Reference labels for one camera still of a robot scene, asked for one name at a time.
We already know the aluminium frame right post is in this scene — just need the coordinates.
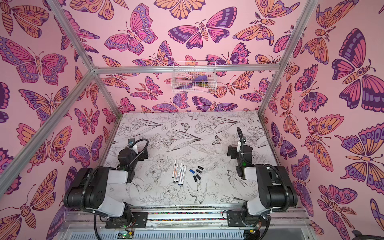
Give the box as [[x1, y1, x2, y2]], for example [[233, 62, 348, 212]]
[[258, 0, 318, 117]]

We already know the white marker pen blue tip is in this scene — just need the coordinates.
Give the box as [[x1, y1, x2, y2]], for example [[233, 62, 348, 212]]
[[179, 165, 187, 186]]

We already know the aluminium frame back crossbar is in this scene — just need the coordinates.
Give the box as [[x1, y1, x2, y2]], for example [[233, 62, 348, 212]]
[[94, 64, 280, 74]]

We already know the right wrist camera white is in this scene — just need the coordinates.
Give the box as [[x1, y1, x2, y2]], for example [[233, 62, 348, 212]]
[[237, 141, 242, 152]]

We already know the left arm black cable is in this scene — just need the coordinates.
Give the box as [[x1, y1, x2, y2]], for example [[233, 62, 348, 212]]
[[79, 138, 150, 211]]

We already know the purple item in basket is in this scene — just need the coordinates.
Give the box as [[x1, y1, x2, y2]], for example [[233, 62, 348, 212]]
[[193, 75, 208, 82]]

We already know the white wire basket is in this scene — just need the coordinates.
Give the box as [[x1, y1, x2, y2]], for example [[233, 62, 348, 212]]
[[170, 60, 218, 94]]

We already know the white vented cable duct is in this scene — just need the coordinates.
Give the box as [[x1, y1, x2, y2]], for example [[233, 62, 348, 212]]
[[68, 229, 247, 240]]

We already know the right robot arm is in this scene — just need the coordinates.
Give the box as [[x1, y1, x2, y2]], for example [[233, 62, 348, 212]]
[[227, 145, 298, 216]]

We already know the small green circuit board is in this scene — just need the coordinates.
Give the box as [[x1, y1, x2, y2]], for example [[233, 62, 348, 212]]
[[118, 231, 134, 240]]

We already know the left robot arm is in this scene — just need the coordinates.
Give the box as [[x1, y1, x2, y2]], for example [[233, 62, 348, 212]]
[[64, 147, 149, 219]]

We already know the aluminium frame diagonal bar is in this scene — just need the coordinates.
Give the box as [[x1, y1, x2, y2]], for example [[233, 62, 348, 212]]
[[1, 71, 94, 195]]

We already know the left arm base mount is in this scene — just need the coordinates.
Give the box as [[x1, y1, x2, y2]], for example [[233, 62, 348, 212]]
[[105, 212, 149, 229]]

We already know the aluminium frame post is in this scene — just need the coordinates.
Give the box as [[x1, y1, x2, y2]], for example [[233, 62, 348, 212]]
[[258, 0, 318, 117], [47, 0, 121, 118]]

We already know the aluminium front rail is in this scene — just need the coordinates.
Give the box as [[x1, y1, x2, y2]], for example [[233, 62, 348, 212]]
[[58, 204, 317, 240]]

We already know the aluminium frame left post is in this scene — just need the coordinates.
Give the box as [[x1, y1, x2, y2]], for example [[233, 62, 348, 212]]
[[47, 0, 121, 118]]

